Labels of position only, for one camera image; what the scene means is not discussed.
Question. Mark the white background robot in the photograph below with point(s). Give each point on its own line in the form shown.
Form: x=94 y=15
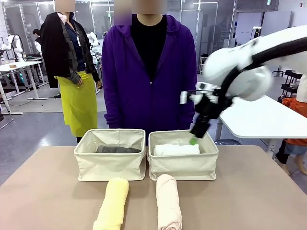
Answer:
x=93 y=40

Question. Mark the person in yellow skirt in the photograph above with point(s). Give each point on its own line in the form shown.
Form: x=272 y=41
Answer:
x=76 y=103

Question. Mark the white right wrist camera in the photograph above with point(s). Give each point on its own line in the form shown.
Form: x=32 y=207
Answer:
x=184 y=97

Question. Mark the person in purple hoodie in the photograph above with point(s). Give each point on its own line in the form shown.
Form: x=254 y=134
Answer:
x=144 y=103

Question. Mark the grey towel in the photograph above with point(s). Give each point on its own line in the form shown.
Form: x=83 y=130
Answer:
x=117 y=149

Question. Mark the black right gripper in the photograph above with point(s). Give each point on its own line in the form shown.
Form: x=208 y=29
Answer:
x=207 y=106

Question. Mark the yellow skirt person right hand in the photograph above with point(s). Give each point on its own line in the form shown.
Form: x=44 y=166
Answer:
x=79 y=81

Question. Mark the person in dark vest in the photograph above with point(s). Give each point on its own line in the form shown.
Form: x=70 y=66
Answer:
x=37 y=40

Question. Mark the cream fabric basket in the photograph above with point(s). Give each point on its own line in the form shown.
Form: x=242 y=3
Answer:
x=182 y=166
x=112 y=165

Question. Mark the white side table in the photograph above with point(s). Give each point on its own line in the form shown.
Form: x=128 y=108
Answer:
x=259 y=124

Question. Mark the white humanoid robot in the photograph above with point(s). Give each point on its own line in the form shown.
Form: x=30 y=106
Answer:
x=15 y=44

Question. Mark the white towel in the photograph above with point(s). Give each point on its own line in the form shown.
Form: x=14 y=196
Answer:
x=175 y=149

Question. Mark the white background desk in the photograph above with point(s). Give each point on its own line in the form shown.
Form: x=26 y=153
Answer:
x=19 y=65

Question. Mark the yellow rolled towel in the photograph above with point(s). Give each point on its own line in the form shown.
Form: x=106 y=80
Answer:
x=112 y=206

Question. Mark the beige towel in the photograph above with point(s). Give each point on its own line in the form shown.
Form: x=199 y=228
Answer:
x=168 y=203

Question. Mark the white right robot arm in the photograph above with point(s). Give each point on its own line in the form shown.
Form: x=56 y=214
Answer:
x=223 y=64

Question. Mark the black utility cart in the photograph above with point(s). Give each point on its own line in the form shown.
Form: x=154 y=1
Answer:
x=291 y=81

